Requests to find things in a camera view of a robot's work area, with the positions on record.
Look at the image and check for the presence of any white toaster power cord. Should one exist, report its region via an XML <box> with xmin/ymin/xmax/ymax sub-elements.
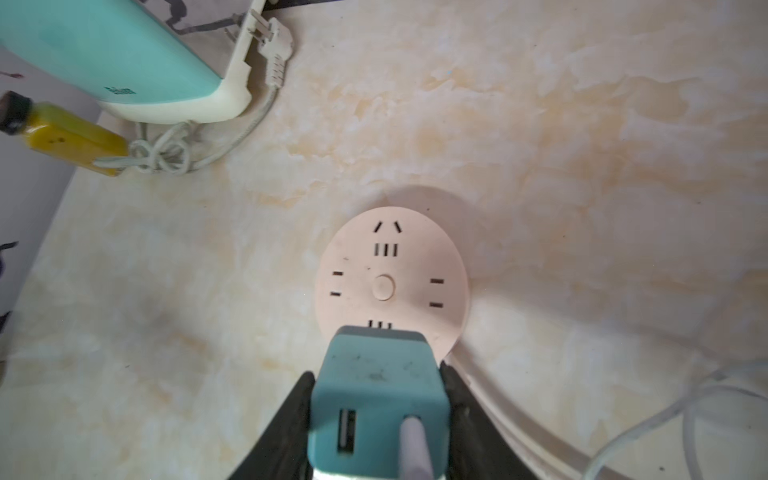
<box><xmin>91</xmin><ymin>8</ymin><xmax>295</xmax><ymax>176</ymax></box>

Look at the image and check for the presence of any yellow juice bottle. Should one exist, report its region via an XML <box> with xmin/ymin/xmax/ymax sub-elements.
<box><xmin>1</xmin><ymin>91</ymin><xmax>129</xmax><ymax>177</ymax></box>

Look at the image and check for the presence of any mint green toaster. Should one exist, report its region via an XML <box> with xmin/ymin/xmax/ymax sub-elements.
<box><xmin>1</xmin><ymin>0</ymin><xmax>276</xmax><ymax>124</ymax></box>

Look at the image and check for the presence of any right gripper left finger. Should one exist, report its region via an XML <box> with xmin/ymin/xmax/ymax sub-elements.
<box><xmin>229</xmin><ymin>371</ymin><xmax>315</xmax><ymax>480</ymax></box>

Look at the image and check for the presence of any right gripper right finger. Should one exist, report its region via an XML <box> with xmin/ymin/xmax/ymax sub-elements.
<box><xmin>439</xmin><ymin>361</ymin><xmax>537</xmax><ymax>480</ymax></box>

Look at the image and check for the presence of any white usb charging cable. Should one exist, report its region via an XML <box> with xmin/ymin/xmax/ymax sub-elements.
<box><xmin>398</xmin><ymin>358</ymin><xmax>768</xmax><ymax>480</ymax></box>

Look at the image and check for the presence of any round pink power strip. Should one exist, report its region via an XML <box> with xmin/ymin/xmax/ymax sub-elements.
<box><xmin>314</xmin><ymin>207</ymin><xmax>470</xmax><ymax>361</ymax></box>

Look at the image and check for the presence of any teal usb charger block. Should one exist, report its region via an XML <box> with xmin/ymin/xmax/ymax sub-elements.
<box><xmin>307</xmin><ymin>326</ymin><xmax>451</xmax><ymax>479</ymax></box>

